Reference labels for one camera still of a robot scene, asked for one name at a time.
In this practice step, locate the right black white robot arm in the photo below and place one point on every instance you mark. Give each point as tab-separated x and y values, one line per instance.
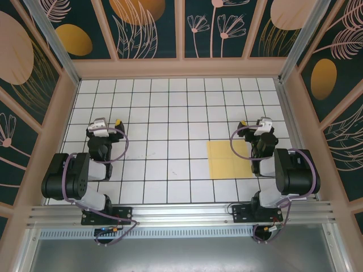
300	178

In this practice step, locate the long aluminium mounting rail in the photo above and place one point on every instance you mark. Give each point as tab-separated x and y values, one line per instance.
181	211

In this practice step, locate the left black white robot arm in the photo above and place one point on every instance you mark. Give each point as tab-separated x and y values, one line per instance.
56	181

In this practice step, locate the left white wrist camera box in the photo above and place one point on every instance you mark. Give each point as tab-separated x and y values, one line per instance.
97	127

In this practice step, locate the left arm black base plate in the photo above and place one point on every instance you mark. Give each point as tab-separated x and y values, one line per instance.
124	215

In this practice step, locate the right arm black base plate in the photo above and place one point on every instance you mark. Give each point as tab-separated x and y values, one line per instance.
239	214

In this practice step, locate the aluminium frame post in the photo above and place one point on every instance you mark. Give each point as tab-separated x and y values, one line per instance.
302	42
56	42

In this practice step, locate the aluminium side rail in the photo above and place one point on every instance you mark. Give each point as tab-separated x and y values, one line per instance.
287	113

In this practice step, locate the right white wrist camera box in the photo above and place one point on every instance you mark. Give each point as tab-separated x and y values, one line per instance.
263	126

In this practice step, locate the grey metal shelf panel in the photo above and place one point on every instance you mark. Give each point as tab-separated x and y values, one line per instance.
181	255

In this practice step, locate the yellow cloth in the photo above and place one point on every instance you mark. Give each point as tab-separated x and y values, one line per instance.
224	158

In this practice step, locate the small circuit board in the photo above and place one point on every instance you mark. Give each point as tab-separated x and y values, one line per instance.
272	229
106	230

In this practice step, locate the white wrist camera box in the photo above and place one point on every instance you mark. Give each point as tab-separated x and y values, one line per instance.
263	126
97	127

